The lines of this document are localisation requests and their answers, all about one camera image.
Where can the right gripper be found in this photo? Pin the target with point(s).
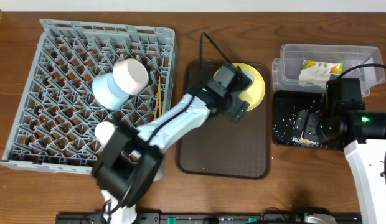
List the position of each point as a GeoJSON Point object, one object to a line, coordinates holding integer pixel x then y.
{"type": "Point", "coordinates": [321, 126]}

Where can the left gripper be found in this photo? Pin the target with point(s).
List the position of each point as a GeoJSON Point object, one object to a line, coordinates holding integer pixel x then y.
{"type": "Point", "coordinates": [238, 107]}

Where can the rice and peanut waste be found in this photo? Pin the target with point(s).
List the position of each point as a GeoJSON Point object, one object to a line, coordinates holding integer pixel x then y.
{"type": "Point", "coordinates": [285, 111]}

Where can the yellow plate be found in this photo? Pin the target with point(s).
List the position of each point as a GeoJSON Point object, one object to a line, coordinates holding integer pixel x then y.
{"type": "Point", "coordinates": [256, 87]}

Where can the wooden chopstick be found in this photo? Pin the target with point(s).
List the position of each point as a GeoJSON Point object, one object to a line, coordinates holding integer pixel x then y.
{"type": "Point", "coordinates": [155, 110]}
{"type": "Point", "coordinates": [159, 99]}

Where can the white pink bowl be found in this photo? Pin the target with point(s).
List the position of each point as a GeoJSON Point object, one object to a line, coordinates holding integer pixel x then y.
{"type": "Point", "coordinates": [131, 76]}

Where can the light blue bowl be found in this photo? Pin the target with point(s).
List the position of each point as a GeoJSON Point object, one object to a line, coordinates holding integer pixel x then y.
{"type": "Point", "coordinates": [107, 92]}

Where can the white cup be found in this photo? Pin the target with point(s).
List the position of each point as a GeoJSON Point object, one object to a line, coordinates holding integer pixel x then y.
{"type": "Point", "coordinates": [104, 131]}

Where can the green snack wrapper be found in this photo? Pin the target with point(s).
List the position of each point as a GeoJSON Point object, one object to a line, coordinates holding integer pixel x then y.
{"type": "Point", "coordinates": [335, 68]}

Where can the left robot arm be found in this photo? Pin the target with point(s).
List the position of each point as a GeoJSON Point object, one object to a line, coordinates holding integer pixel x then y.
{"type": "Point", "coordinates": [131, 158]}

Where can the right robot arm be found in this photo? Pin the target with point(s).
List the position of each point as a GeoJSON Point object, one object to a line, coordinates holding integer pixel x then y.
{"type": "Point", "coordinates": [345, 124]}

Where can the grey dishwasher rack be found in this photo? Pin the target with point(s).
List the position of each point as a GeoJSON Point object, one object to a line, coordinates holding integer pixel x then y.
{"type": "Point", "coordinates": [53, 130]}

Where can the black plastic bin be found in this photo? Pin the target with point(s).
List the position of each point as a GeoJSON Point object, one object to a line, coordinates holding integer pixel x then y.
{"type": "Point", "coordinates": [329, 107]}

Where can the dark brown serving tray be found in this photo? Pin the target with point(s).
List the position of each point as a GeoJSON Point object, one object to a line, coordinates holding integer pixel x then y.
{"type": "Point", "coordinates": [223, 148]}

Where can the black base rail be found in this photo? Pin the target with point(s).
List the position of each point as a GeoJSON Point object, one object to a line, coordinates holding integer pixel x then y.
{"type": "Point", "coordinates": [269, 215]}

